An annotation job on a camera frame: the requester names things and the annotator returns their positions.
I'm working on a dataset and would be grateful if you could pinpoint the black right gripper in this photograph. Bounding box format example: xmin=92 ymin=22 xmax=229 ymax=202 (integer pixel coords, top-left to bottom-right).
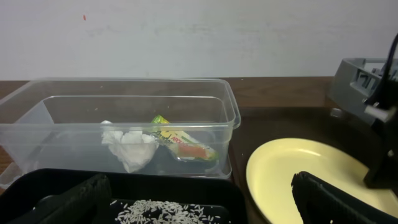
xmin=364 ymin=80 xmax=397 ymax=189

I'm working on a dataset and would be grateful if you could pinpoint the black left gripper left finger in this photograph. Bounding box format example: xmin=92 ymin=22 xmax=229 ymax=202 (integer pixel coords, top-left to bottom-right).
xmin=9 ymin=174 xmax=111 ymax=224

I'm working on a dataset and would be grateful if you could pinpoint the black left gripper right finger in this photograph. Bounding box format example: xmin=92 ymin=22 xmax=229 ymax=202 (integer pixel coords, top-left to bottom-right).
xmin=291 ymin=171 xmax=397 ymax=224

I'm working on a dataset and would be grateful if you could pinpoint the yellow plate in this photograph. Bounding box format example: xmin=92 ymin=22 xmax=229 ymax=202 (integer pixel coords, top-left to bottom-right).
xmin=246 ymin=138 xmax=397 ymax=223

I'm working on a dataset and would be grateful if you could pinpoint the white tissue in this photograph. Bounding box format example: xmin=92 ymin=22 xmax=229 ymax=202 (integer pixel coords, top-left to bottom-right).
xmin=101 ymin=120 xmax=159 ymax=173

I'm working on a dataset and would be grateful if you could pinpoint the green snack wrapper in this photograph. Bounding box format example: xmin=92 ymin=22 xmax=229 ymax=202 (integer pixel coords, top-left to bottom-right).
xmin=152 ymin=129 xmax=218 ymax=161

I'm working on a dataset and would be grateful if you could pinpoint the grey dishwasher rack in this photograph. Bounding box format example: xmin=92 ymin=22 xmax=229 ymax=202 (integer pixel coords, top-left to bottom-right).
xmin=329 ymin=58 xmax=397 ymax=124

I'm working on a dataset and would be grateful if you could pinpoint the pile of rice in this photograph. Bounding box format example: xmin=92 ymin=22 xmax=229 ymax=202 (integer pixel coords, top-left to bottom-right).
xmin=109 ymin=200 xmax=228 ymax=224

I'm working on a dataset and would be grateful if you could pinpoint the black plastic bin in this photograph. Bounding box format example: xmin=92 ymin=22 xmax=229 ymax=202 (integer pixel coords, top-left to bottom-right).
xmin=1 ymin=169 xmax=248 ymax=223

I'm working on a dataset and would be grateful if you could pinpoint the dark brown tray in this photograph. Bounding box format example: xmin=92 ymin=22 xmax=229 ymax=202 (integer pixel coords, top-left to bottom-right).
xmin=229 ymin=108 xmax=381 ymax=223

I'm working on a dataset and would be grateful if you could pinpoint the clear plastic bin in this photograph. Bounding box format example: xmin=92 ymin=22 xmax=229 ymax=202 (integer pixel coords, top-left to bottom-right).
xmin=1 ymin=78 xmax=241 ymax=179

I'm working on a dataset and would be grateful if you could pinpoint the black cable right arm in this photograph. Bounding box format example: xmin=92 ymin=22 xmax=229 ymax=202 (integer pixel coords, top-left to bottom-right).
xmin=374 ymin=32 xmax=398 ymax=106

